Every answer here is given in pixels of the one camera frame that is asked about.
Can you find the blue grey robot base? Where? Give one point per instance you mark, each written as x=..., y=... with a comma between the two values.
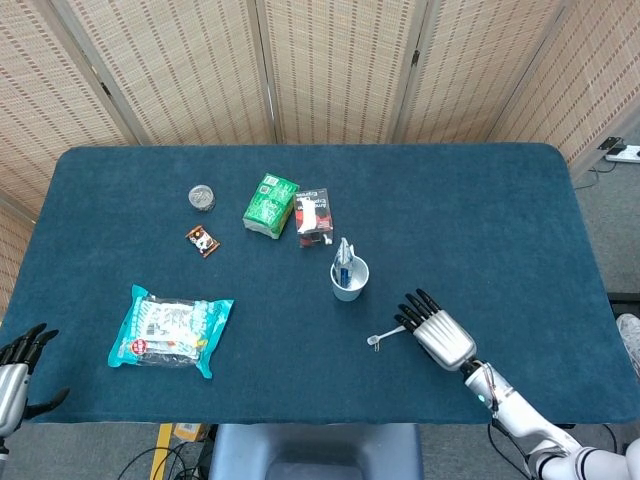
x=310, y=450

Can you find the small brown snack packet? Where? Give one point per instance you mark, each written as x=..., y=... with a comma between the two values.
x=202, y=241

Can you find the white power strip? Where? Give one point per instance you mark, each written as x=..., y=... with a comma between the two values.
x=627, y=154

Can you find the green tissue pack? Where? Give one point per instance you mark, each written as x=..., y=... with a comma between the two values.
x=267, y=202

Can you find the dark blue table cloth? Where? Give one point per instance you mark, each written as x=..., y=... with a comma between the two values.
x=450, y=200

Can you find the yellow cardboard box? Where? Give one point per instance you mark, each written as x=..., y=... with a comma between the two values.
x=190, y=432

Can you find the light blue plastic cup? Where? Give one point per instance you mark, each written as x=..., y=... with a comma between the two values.
x=350, y=295

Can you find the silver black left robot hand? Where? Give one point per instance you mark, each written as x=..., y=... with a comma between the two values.
x=12, y=385

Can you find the clear box of red pieces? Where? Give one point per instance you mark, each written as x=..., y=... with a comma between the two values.
x=315, y=210

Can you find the blue white toothpaste tube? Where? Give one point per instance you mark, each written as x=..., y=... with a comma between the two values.
x=345, y=265

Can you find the white toothbrush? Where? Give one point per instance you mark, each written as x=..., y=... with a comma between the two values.
x=387, y=336

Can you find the small metal paper clip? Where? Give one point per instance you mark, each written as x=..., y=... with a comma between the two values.
x=377, y=347

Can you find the round clear clip container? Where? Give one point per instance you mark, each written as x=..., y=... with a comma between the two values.
x=201, y=196

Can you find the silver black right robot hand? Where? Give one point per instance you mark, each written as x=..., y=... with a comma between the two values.
x=445, y=340

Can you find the large teal snack bag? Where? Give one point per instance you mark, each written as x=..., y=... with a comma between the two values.
x=165, y=330

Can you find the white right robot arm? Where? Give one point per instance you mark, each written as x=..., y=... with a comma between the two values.
x=520, y=415

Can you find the woven folding screen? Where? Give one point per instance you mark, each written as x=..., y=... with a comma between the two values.
x=175, y=65

